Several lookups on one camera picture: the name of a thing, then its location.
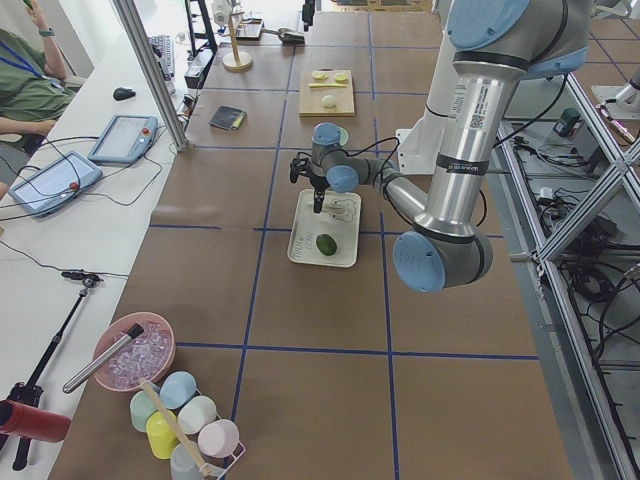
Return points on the blue teach pendant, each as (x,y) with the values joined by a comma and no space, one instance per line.
(57,184)
(125,139)

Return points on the wooden cup tree stand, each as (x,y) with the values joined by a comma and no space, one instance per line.
(237,60)

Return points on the wooden stick on cups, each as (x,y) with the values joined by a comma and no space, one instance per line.
(205,468)

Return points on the pink plastic cup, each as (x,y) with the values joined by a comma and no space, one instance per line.
(219,438)

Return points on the green avocado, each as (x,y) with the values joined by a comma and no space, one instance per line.
(326,244)

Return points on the black selfie stick tripod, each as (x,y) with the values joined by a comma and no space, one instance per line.
(30,392)

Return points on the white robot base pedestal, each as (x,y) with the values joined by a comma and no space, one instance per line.
(420,145)

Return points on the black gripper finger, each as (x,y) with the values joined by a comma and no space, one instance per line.
(318,200)

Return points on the bamboo cutting board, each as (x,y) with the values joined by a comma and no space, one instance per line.
(326,93)

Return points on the light green bowl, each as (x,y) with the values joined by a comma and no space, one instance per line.
(344,136)

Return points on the white bear tray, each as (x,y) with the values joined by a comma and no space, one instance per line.
(307,225)

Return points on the grey folded cloth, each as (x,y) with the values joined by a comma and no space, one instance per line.
(224,117)

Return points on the yellow plastic knife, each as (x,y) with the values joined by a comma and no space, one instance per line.
(320,85)

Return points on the steel tube in bowl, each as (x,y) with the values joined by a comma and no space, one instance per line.
(90,369)

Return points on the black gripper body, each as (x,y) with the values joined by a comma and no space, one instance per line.
(318,181)

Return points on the black keyboard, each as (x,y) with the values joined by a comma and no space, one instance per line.
(163,47)

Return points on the person in green shirt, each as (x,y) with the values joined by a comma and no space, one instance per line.
(33,88)

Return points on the blue plastic cup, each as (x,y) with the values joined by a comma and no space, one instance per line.
(178,388)

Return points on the grey plastic cup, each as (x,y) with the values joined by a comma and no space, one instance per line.
(183,466)

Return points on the black computer mouse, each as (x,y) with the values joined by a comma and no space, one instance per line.
(123,93)

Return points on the black wine glass rack tray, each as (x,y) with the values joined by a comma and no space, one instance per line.
(249,29)

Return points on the metal scoop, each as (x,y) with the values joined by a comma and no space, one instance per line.
(286,35)

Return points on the aluminium frame post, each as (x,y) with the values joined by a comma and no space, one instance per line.
(134,28)

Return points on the white steamed bun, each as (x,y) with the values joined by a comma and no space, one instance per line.
(328,101)

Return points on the blue teach pendant far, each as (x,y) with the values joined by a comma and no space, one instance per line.
(125,139)

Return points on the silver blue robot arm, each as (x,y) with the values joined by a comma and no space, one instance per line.
(496,45)
(308,10)

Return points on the white plastic cup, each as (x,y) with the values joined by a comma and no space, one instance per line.
(196,414)

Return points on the blue teach pendant near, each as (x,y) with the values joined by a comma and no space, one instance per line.
(57,184)

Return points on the mint plastic cup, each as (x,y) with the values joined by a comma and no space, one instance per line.
(141,408)

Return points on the yellow plastic cup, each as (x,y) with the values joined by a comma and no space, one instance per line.
(161,437)

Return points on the pink bowl with ice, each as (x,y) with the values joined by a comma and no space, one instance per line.
(146,357)

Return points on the red bottle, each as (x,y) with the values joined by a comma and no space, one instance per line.
(23,420)

